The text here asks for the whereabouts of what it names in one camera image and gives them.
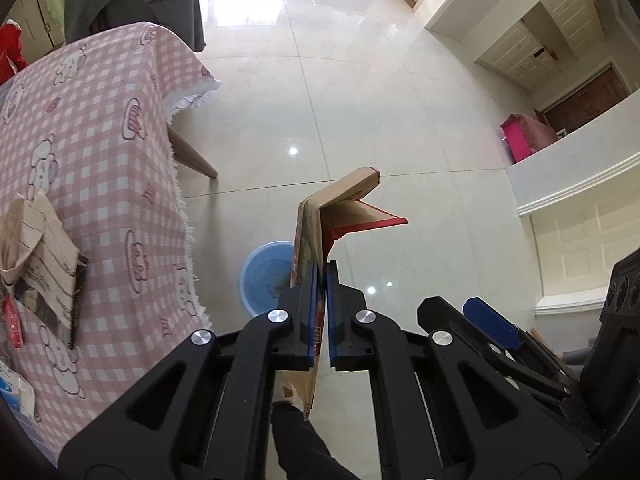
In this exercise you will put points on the pink checkered tablecloth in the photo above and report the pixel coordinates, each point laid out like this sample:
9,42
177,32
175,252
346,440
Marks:
100,160

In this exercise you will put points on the red chair cover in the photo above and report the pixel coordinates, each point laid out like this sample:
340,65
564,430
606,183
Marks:
10,50

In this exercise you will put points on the red snack packet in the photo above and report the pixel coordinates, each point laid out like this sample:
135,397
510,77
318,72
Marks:
11,322

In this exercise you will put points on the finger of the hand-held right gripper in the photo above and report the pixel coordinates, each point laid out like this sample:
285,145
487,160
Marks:
490,320
475,335

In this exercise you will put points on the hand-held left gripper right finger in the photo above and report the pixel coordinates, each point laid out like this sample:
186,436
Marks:
334,310

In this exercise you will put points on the wooden table leg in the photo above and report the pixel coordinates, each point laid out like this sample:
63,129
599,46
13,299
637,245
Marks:
192,155

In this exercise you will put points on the beige printed paper bag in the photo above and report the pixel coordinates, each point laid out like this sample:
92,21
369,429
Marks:
45,260

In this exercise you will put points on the pink storage box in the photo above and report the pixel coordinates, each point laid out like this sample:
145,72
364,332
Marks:
525,135

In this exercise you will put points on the brown wooden door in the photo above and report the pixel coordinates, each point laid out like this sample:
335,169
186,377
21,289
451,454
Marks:
590,97

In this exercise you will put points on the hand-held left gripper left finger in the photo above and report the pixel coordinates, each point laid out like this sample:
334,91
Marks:
312,310

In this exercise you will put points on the cardboard box red print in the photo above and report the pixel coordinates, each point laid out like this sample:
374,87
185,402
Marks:
345,205

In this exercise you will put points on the blue plastic bin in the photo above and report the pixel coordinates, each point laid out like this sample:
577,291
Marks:
262,280

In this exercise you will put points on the white and blue packet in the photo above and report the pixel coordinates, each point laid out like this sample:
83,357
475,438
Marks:
15,392

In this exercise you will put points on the person's leg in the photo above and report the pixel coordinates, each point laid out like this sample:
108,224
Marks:
305,445

